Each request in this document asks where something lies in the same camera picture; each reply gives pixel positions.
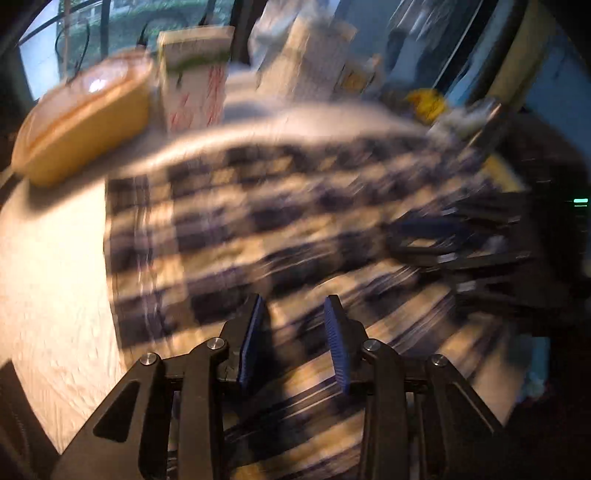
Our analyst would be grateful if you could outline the plaid pants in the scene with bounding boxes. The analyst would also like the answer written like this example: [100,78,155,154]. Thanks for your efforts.
[104,134,532,480]

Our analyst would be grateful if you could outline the milk carton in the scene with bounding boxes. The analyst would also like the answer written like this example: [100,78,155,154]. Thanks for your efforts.
[156,25,236,135]

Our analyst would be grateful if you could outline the cartoon print mug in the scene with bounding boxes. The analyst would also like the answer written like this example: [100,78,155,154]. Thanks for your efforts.
[337,57,384,96]

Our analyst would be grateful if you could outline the yellow plastic basin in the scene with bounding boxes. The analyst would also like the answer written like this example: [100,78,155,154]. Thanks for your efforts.
[10,49,156,188]

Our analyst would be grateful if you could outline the balcony railing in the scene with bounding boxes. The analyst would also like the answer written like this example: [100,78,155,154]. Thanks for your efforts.
[18,0,219,52]

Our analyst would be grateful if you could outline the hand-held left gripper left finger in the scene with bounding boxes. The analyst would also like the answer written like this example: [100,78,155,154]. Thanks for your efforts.
[51,293,269,480]

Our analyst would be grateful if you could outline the yellow toy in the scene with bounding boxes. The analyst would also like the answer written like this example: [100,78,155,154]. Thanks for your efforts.
[405,87,449,123]

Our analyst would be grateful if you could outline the black window frame post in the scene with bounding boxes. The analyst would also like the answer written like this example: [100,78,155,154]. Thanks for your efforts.
[228,0,260,66]

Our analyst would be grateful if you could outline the yellow tissue pack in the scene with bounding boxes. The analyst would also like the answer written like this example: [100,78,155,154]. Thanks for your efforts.
[485,154,527,192]

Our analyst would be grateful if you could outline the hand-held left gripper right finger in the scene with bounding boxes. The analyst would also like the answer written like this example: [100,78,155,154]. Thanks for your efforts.
[323,294,504,480]

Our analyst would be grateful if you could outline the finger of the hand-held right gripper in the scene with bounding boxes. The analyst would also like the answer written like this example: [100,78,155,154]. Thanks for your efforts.
[388,241,533,280]
[389,207,519,242]

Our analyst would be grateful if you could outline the crumpled white plastic bag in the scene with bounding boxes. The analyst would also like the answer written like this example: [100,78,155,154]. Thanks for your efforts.
[252,0,302,43]

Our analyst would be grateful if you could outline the yellow curtain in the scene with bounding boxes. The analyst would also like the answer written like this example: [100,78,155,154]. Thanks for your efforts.
[485,0,562,100]

